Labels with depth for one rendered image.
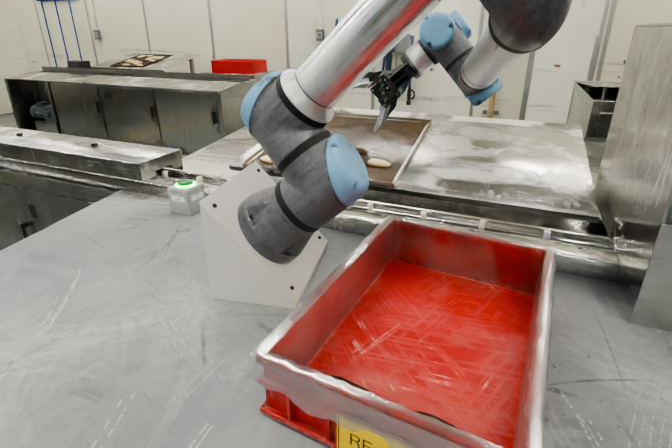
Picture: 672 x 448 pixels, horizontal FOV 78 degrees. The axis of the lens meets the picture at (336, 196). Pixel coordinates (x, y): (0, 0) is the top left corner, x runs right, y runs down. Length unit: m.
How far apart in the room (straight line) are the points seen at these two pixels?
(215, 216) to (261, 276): 0.13
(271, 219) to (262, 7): 4.86
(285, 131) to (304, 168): 0.07
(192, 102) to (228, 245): 3.36
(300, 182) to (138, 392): 0.39
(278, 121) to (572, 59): 3.84
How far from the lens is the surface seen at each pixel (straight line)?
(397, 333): 0.73
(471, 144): 1.44
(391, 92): 1.09
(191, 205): 1.19
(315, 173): 0.70
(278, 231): 0.75
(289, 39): 5.33
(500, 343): 0.75
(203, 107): 4.00
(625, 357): 0.82
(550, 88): 4.40
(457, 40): 0.98
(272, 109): 0.72
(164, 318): 0.82
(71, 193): 1.69
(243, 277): 0.78
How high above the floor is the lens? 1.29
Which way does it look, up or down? 22 degrees down
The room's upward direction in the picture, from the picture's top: straight up
